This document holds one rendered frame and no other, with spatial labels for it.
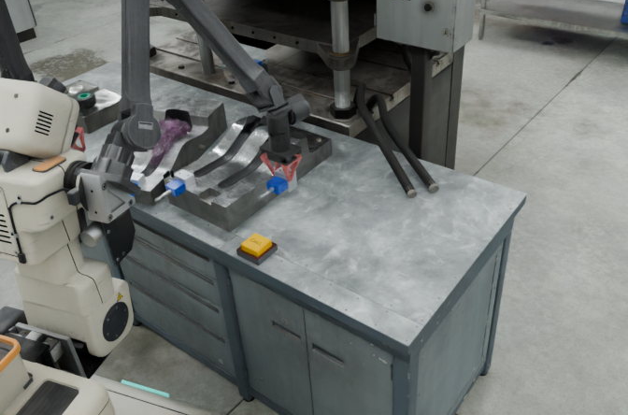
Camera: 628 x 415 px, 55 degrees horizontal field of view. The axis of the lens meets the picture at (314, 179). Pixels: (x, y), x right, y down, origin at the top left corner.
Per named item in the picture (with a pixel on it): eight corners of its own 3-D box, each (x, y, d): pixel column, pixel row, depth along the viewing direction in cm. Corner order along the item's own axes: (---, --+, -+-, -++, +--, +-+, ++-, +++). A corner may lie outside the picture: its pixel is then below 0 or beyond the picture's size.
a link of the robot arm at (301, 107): (249, 93, 160) (267, 88, 153) (279, 78, 166) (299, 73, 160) (266, 135, 162) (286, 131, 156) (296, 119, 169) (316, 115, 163)
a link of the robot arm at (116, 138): (100, 153, 132) (109, 150, 128) (116, 111, 135) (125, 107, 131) (138, 168, 138) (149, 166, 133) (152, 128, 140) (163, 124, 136)
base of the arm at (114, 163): (71, 174, 127) (119, 182, 124) (84, 138, 130) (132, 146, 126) (94, 187, 135) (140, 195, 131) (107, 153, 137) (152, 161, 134)
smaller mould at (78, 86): (66, 115, 241) (63, 102, 238) (49, 107, 248) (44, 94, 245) (102, 99, 252) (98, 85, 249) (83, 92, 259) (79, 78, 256)
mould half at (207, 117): (153, 206, 187) (146, 176, 180) (85, 193, 195) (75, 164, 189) (227, 128, 225) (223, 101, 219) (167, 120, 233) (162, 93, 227)
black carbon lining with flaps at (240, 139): (226, 195, 177) (221, 168, 171) (188, 178, 185) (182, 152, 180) (300, 143, 199) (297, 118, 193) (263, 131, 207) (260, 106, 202)
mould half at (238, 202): (229, 232, 173) (222, 193, 166) (169, 203, 187) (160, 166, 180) (332, 154, 205) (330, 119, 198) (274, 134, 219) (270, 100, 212)
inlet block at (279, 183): (266, 209, 163) (264, 193, 160) (252, 203, 166) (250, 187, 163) (297, 186, 172) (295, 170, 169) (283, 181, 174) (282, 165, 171)
